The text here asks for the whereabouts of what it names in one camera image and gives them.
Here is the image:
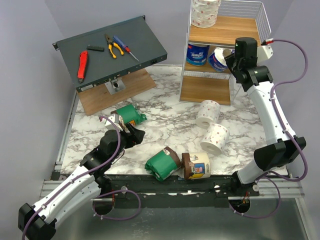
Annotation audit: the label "white wire wooden shelf rack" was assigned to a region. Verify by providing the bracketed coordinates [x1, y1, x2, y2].
[179, 0, 272, 105]

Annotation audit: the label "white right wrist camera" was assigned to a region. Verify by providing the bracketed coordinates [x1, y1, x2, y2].
[257, 38, 274, 64]

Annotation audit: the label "red utility knife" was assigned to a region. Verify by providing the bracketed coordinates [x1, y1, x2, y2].
[77, 50, 89, 83]

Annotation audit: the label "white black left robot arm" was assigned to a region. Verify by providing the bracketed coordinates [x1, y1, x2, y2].
[18, 124, 145, 240]

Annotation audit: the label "floral paper roll on shelf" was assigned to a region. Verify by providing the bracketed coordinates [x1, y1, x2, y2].
[190, 0, 222, 28]

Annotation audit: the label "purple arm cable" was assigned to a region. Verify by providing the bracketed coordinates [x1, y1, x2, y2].
[21, 115, 141, 240]
[232, 38, 310, 219]

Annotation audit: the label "blue white paper towel roll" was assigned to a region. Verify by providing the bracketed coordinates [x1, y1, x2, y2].
[207, 47, 234, 72]

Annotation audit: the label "cream cartoon wrapped roll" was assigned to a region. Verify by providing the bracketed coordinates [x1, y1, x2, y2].
[181, 152, 211, 180]

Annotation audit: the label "aluminium extrusion rail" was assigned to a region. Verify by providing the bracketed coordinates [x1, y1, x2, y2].
[39, 178, 305, 200]

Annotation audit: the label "wooden board under chassis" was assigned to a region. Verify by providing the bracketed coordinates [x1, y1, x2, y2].
[77, 69, 156, 116]

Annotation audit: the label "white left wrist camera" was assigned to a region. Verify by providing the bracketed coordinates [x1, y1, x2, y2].
[104, 113, 123, 132]

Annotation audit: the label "green brown wrapped roll front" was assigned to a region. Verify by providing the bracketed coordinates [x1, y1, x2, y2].
[144, 146, 182, 182]

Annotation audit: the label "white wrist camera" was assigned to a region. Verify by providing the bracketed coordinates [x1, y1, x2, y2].
[257, 38, 274, 64]
[104, 113, 123, 132]

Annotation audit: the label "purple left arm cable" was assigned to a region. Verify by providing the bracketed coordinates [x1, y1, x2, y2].
[21, 115, 141, 240]

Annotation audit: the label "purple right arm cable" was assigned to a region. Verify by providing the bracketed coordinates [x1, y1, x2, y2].
[232, 38, 310, 219]

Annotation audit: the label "dark grey rack server chassis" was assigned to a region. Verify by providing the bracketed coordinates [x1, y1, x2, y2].
[53, 16, 168, 93]

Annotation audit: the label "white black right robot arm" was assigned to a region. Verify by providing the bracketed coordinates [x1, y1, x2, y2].
[224, 37, 307, 196]

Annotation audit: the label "yellow handled pliers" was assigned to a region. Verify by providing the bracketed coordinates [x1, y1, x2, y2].
[104, 34, 125, 59]

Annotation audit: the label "black bit holder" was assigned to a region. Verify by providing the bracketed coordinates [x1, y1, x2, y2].
[86, 45, 105, 52]

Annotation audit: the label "blue red screwdriver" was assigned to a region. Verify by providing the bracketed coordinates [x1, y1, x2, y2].
[113, 35, 139, 61]

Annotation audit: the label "green wrapped roll near left arm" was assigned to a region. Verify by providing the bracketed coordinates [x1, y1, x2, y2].
[110, 104, 147, 126]

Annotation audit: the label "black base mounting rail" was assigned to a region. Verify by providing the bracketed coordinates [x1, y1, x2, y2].
[91, 174, 259, 209]

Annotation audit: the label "floral paper roll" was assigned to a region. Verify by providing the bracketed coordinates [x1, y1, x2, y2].
[190, 0, 222, 28]
[200, 123, 230, 156]
[195, 100, 221, 129]

